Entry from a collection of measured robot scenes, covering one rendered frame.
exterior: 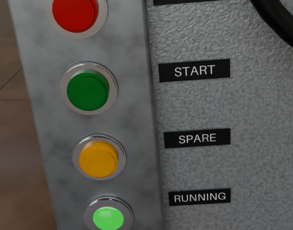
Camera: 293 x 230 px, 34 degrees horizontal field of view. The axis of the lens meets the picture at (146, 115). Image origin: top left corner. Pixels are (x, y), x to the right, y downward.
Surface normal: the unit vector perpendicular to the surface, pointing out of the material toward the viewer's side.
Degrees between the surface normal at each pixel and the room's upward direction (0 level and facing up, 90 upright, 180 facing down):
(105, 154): 90
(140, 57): 90
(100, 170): 90
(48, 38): 90
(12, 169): 0
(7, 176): 0
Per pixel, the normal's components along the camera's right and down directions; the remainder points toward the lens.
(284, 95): -0.02, 0.47
